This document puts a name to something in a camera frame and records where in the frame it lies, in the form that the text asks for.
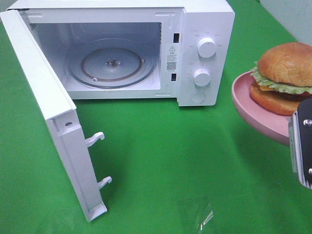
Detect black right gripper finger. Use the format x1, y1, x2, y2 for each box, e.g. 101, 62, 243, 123
289, 99, 312, 189

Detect glass microwave turntable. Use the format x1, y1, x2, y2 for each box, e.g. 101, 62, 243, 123
68, 38, 159, 89

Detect white microwave door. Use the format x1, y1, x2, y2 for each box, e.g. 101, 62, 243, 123
0, 10, 112, 221

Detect white warning label sticker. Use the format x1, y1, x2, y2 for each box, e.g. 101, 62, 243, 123
165, 43, 179, 72

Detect white microwave oven body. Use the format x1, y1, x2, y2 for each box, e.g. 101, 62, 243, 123
5, 0, 235, 106

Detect white upper power knob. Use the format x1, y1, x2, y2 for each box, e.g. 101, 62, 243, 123
197, 37, 217, 59

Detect pink plate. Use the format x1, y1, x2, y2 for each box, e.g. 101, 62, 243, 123
232, 72, 291, 146

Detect clear tape patch on cloth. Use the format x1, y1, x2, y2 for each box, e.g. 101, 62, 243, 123
177, 197, 215, 232

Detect burger with lettuce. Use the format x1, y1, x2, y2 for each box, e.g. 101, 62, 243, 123
249, 42, 312, 116

